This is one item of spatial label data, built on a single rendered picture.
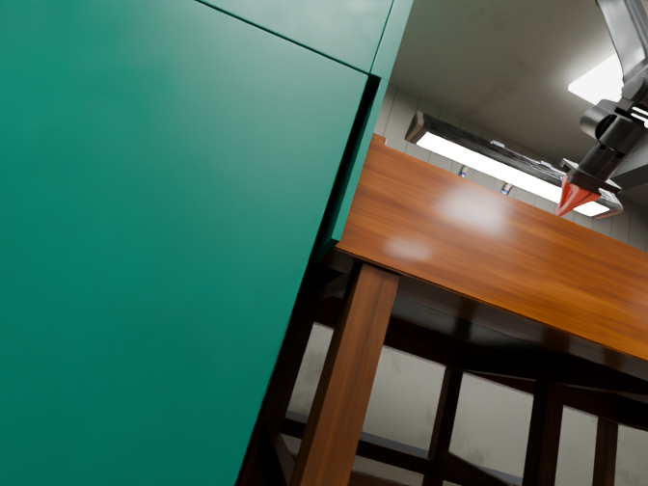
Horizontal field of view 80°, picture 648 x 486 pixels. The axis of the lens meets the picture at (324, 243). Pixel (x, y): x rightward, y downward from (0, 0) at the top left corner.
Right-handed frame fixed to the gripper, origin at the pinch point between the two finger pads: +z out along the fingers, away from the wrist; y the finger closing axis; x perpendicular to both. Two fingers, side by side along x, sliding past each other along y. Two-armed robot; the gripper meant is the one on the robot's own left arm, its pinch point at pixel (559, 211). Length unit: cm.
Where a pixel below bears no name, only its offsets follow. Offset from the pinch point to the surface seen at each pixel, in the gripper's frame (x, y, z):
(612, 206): -24.5, -29.7, 0.2
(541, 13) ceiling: -189, -48, -47
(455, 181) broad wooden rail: 16.1, 29.8, -2.7
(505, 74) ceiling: -219, -61, -12
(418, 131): -26.2, 27.4, 1.8
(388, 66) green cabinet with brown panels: 9.9, 46.1, -13.2
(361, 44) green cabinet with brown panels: 8, 51, -14
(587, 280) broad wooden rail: 22.1, 4.4, 2.3
